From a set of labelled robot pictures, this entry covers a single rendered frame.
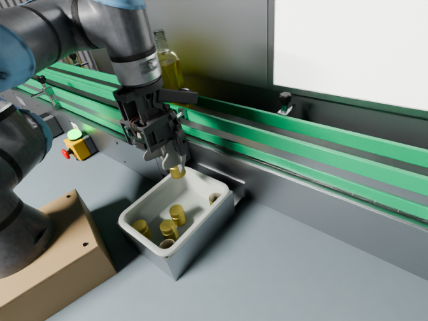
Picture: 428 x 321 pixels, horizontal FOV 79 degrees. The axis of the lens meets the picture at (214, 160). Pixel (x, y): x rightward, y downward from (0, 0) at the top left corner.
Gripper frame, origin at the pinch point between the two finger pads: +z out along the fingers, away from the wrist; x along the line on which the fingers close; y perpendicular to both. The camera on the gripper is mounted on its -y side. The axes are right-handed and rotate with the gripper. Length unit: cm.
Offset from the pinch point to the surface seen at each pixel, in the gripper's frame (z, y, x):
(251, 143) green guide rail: -0.1, -13.8, 11.5
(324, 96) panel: -6.7, -29.5, 21.7
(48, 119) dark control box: 8, -1, -77
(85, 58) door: 34, -108, -252
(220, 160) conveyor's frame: 6.7, -11.8, 2.9
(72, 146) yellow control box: 10, 4, -49
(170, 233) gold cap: 11.8, 9.8, 4.3
